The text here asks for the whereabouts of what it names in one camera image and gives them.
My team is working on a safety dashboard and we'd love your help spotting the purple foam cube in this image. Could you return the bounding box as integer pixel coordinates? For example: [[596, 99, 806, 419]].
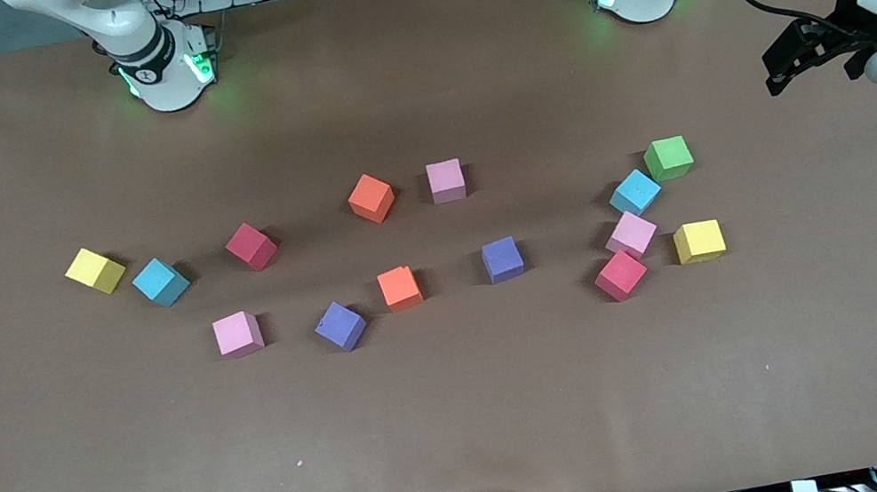
[[310, 297, 372, 358], [479, 234, 528, 286]]

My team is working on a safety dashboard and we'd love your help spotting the orange foam cube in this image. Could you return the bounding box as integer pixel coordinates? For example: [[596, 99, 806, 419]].
[[344, 169, 401, 228], [375, 263, 426, 315]]

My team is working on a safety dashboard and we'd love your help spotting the red foam cube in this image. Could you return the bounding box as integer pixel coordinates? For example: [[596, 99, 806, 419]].
[[221, 218, 283, 277], [589, 246, 653, 306]]

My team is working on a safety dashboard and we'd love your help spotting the paper table cover sheet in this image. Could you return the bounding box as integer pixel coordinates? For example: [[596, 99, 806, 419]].
[[0, 0, 877, 492]]

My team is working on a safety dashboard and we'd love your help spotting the blue foam cube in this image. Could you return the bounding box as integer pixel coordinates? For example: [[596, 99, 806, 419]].
[[605, 165, 666, 220], [129, 253, 194, 313]]

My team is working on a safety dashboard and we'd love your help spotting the yellow foam cube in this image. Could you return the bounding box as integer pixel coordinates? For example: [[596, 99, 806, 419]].
[[671, 217, 728, 266], [60, 241, 131, 302]]

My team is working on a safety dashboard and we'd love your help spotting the green foam cube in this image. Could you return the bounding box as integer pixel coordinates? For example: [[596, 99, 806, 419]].
[[641, 133, 698, 185]]

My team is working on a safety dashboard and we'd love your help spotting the pink foam cube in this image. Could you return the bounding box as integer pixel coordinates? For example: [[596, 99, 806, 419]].
[[211, 307, 267, 361], [599, 206, 663, 264], [424, 157, 469, 207]]

